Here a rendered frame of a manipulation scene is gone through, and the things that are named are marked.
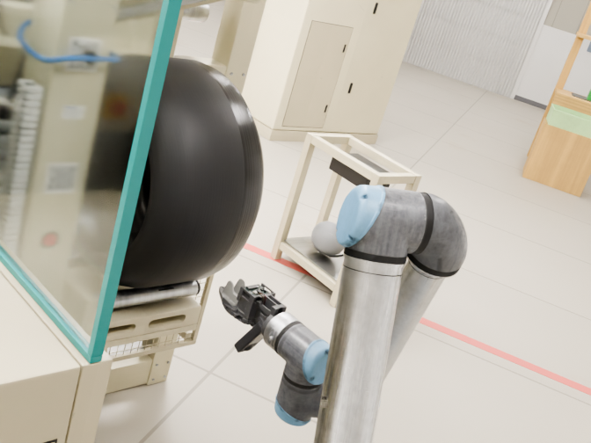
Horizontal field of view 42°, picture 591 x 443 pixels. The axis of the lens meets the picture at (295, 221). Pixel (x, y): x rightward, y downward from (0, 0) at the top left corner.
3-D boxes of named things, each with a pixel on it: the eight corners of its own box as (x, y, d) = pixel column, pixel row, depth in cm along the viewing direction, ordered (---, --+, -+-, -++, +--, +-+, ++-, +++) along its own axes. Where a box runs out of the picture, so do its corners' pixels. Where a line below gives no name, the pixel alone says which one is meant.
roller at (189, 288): (81, 316, 193) (90, 309, 190) (76, 299, 194) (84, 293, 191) (194, 297, 217) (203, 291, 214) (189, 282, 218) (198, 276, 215)
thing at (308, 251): (334, 308, 429) (379, 176, 400) (269, 256, 468) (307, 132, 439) (376, 301, 453) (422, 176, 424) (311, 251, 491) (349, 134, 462)
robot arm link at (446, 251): (480, 187, 148) (363, 391, 192) (420, 178, 145) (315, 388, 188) (499, 229, 140) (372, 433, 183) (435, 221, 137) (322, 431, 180)
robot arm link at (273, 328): (297, 350, 183) (267, 358, 177) (284, 339, 186) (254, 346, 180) (308, 318, 180) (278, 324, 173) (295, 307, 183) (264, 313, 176)
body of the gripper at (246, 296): (261, 280, 190) (294, 306, 182) (252, 310, 193) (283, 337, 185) (237, 285, 184) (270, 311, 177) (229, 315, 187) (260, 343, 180)
